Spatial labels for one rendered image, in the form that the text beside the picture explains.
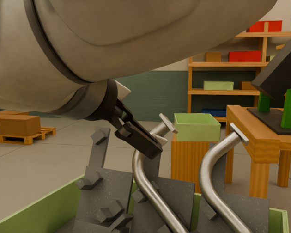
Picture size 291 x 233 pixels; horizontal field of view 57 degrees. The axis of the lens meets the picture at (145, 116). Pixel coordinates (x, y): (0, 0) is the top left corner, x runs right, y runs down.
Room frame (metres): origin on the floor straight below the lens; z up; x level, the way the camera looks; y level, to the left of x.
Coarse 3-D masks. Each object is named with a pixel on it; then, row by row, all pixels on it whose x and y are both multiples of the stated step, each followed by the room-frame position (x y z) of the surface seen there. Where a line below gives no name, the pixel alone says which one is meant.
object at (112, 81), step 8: (112, 80) 0.38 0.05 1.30; (112, 88) 0.37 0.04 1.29; (104, 96) 0.35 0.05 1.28; (112, 96) 0.36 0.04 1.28; (104, 104) 0.35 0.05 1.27; (112, 104) 0.37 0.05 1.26; (96, 112) 0.35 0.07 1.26; (104, 112) 0.36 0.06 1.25; (112, 112) 0.38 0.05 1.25; (120, 112) 0.39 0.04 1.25; (88, 120) 0.38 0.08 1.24; (96, 120) 0.37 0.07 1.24; (112, 120) 0.39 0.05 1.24
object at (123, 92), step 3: (117, 84) 0.53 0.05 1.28; (120, 84) 0.53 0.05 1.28; (117, 87) 0.53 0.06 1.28; (120, 87) 0.54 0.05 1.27; (123, 87) 0.55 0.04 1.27; (126, 87) 0.56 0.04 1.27; (120, 90) 0.55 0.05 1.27; (123, 90) 0.55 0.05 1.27; (126, 90) 0.56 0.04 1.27; (129, 90) 0.57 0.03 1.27; (120, 93) 0.56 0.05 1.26; (123, 93) 0.56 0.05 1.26; (126, 93) 0.57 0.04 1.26; (129, 93) 0.58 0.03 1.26; (120, 96) 0.56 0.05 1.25; (123, 96) 0.57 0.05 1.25; (126, 96) 0.58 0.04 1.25
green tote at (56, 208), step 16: (80, 176) 0.84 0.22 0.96; (64, 192) 0.76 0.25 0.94; (80, 192) 0.83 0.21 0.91; (32, 208) 0.65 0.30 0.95; (48, 208) 0.70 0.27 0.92; (64, 208) 0.76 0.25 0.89; (128, 208) 0.80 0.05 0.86; (272, 208) 0.63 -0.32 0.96; (0, 224) 0.57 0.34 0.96; (16, 224) 0.61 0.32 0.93; (32, 224) 0.65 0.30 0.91; (48, 224) 0.70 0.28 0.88; (192, 224) 0.71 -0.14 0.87; (272, 224) 0.63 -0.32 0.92; (288, 224) 0.57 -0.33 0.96
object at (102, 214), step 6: (96, 174) 0.70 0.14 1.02; (78, 180) 0.67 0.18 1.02; (84, 180) 0.68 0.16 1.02; (90, 180) 0.70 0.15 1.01; (96, 180) 0.70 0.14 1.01; (78, 186) 0.67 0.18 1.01; (84, 186) 0.67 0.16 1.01; (90, 186) 0.69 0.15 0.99; (114, 204) 0.65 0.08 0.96; (120, 204) 0.66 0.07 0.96; (102, 210) 0.62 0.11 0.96; (108, 210) 0.64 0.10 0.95; (114, 210) 0.64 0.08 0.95; (120, 210) 0.64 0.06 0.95; (102, 216) 0.61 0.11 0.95; (108, 216) 0.62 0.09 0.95; (114, 216) 0.64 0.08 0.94; (102, 222) 0.61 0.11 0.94
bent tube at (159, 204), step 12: (168, 120) 0.67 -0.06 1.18; (156, 132) 0.64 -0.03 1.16; (144, 156) 0.65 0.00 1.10; (132, 168) 0.64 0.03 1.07; (144, 180) 0.61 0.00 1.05; (144, 192) 0.60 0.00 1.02; (156, 192) 0.60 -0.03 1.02; (156, 204) 0.58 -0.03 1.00; (168, 216) 0.56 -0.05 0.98; (180, 228) 0.54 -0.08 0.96
